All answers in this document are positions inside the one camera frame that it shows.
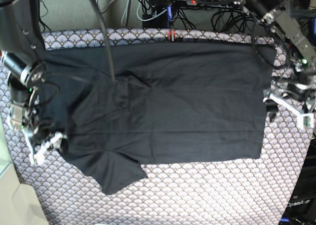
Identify red table clamp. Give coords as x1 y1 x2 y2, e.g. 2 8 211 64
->
168 29 176 42

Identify fan patterned tablecloth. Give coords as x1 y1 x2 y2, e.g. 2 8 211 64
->
0 28 313 225

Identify grey cables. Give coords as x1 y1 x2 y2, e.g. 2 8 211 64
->
95 0 168 27

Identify black cable bundle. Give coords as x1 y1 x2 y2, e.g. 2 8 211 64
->
138 0 257 34

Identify white power strip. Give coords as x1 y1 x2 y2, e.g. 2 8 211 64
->
185 0 229 6

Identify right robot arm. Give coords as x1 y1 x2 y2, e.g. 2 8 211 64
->
0 0 67 155

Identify black OpenArm case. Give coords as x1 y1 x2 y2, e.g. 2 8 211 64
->
279 138 316 225

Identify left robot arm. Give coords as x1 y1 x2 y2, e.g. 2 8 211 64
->
222 0 316 127

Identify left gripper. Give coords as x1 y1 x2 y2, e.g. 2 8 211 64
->
266 81 314 123

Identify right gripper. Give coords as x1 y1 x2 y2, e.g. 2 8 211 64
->
24 129 69 153

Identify dark navy T-shirt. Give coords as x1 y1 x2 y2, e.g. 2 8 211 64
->
41 43 272 195

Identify beige cabinet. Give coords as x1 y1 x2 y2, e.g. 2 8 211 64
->
0 123 48 225

